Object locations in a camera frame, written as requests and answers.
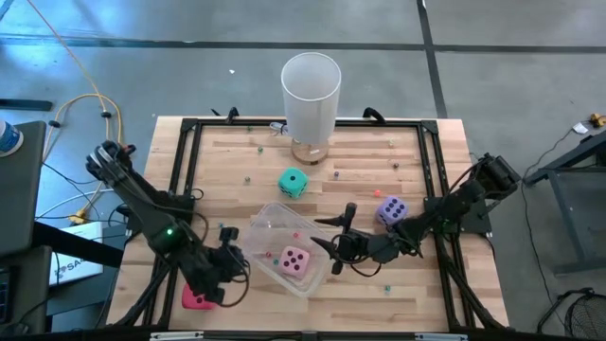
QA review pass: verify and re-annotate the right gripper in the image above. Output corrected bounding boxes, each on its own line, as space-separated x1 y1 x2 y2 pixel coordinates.
310 202 404 277

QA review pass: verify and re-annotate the grey desk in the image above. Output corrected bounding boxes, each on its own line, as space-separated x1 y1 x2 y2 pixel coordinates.
0 120 48 260

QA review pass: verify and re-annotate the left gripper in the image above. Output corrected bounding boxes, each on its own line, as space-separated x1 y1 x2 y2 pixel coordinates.
187 244 247 306

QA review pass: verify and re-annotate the black side stand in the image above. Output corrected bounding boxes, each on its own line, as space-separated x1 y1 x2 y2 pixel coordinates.
522 128 606 277

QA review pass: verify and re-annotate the black floor bar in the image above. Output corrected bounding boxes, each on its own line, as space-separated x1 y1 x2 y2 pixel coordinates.
0 98 54 113

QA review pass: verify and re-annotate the white shade table lamp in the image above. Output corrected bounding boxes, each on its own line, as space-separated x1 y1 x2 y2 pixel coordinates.
279 51 343 167

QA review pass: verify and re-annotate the large teal foam die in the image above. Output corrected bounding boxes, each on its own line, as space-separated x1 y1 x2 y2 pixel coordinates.
276 166 311 200

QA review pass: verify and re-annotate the black fan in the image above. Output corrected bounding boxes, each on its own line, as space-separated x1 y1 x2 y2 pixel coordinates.
561 289 606 340

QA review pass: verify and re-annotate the black cable clamp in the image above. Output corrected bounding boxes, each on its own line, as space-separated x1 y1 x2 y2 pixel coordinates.
362 106 387 125
210 106 241 120

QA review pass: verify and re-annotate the large purple foam die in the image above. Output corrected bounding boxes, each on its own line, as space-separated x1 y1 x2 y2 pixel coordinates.
375 195 410 227

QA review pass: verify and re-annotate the silver metal bracket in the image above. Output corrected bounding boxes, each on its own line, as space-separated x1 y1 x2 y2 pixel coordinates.
149 331 205 341
414 332 468 341

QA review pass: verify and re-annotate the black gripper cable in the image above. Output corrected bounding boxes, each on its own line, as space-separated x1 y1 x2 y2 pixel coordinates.
221 245 251 309
347 259 383 279

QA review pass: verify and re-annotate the large red foam die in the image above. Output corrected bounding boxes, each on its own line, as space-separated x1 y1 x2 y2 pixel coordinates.
181 282 218 312

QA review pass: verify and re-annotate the white blue can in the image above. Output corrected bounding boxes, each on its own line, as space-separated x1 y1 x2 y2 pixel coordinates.
0 118 25 158

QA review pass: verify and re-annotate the large pink foam die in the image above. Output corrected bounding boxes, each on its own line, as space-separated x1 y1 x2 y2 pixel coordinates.
277 245 312 280

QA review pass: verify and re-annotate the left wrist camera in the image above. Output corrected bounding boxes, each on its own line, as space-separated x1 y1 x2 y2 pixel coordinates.
219 226 241 248

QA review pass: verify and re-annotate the black aluminium table frame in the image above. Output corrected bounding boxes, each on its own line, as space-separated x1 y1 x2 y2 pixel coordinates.
141 117 506 332

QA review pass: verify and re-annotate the white cardboard box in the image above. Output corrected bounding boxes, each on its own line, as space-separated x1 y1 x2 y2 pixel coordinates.
48 221 105 287

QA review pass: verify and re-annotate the clear plastic container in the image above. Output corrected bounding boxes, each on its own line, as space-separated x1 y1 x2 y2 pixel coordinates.
240 200 335 299

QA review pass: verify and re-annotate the yellow power cable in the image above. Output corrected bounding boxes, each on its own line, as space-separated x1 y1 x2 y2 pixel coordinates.
41 92 125 224

